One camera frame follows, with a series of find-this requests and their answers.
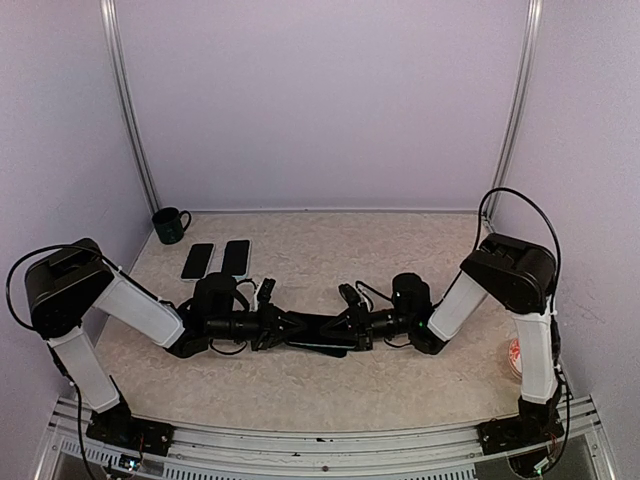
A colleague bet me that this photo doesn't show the light blue phone case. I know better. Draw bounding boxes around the light blue phone case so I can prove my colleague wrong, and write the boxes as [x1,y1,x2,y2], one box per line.
[221,239,251,280]

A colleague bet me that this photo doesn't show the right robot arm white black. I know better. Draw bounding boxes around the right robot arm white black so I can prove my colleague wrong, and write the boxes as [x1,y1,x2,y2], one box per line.
[320,233,560,444]

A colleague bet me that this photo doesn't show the front aluminium rail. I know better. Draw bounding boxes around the front aluminium rail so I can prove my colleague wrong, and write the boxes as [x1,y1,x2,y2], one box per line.
[31,397,619,479]

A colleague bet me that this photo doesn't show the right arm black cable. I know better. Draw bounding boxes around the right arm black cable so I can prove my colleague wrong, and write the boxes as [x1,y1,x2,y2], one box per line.
[474,187,562,296]

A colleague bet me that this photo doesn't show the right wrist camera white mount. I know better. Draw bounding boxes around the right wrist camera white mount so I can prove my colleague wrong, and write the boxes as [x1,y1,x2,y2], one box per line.
[338,283,374,312]

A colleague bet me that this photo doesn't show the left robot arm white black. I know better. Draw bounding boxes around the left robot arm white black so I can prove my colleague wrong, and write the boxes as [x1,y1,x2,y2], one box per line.
[24,238,307,445]

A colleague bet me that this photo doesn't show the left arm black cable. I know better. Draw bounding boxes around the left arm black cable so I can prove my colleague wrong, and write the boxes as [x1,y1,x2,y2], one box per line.
[4,244,174,332]

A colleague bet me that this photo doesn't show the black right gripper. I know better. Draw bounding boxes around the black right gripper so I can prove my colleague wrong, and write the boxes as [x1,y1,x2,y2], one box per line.
[319,302,414,351]

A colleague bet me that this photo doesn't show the right aluminium frame post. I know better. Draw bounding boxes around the right aluminium frame post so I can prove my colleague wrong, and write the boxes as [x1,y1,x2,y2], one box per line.
[481,0,545,219]

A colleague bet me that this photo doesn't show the left aluminium frame post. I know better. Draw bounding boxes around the left aluminium frame post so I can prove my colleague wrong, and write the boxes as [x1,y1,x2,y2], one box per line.
[99,0,161,213]

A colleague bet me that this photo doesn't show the red white patterned dish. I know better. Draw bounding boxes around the red white patterned dish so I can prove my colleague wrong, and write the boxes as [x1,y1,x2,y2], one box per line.
[497,338,522,380]

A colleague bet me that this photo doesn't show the aluminium frame post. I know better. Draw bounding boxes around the aluminium frame post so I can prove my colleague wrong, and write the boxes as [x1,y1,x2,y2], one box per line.
[481,0,545,219]
[99,0,161,213]

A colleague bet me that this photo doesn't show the black phone case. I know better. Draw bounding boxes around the black phone case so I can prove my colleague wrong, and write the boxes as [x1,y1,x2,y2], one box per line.
[285,343,356,358]

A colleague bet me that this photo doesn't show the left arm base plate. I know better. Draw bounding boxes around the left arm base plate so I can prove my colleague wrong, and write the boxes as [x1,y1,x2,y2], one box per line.
[86,404,175,457]

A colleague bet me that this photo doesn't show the dark green mug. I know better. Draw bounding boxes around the dark green mug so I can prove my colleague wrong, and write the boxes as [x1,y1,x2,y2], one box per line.
[152,207,192,245]

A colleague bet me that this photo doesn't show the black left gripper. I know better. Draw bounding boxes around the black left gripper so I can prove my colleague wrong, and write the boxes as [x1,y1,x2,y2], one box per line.
[207,300,307,351]

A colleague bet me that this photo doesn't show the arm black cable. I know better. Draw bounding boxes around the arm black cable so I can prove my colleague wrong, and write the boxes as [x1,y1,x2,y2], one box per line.
[474,187,562,296]
[4,244,174,332]

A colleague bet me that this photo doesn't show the lavender phone case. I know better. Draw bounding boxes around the lavender phone case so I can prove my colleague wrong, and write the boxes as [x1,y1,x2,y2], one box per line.
[179,242,216,283]

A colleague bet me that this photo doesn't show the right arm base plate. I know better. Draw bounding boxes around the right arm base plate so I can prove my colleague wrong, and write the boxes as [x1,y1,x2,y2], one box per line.
[476,413,565,455]

